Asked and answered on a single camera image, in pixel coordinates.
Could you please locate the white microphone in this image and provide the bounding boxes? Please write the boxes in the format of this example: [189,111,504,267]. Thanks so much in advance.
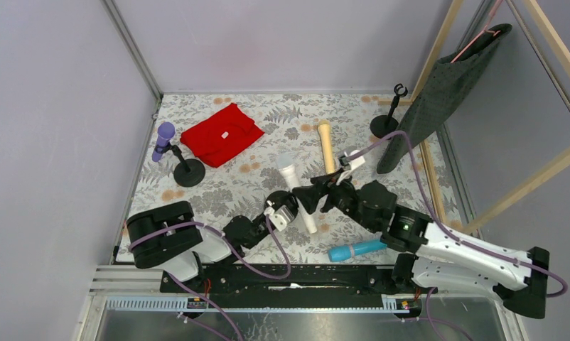
[274,151,318,235]

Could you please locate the black mic stand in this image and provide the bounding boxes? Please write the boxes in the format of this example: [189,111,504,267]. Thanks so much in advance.
[370,83,408,139]
[154,143,205,188]
[264,190,299,215]

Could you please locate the purple microphone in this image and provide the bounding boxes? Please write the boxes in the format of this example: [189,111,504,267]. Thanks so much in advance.
[151,122,176,163]

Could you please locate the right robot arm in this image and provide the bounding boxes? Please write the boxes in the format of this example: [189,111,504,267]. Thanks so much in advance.
[292,173,550,319]

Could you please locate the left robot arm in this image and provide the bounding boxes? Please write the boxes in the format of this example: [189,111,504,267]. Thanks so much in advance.
[126,190,300,282]

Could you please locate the cream yellow microphone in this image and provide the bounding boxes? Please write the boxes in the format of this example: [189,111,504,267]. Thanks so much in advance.
[317,119,335,174]

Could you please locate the teal blue microphone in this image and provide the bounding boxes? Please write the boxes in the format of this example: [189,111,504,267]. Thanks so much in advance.
[327,239,387,262]

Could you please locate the floral table mat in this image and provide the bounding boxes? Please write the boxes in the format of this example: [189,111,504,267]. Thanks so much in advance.
[129,94,463,264]

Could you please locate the red folded cloth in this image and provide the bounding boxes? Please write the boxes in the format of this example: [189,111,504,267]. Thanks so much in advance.
[180,103,264,168]

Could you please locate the dark grey hanging cloth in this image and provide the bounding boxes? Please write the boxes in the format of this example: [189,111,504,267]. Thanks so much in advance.
[397,23,512,148]

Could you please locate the pink clothes hanger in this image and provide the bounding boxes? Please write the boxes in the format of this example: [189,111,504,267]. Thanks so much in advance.
[450,0,502,64]

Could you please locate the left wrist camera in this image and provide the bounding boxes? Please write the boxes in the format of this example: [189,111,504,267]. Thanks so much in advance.
[264,206,296,231]

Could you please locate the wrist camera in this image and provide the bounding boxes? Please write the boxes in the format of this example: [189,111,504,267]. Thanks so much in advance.
[264,206,296,231]
[336,150,365,185]

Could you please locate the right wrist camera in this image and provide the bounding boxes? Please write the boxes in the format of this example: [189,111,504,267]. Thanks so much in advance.
[336,150,365,185]

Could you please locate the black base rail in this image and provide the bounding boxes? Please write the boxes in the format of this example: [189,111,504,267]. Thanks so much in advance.
[185,264,416,309]

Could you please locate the wooden frame rack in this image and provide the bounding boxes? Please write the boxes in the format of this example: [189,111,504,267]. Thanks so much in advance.
[403,1,570,234]

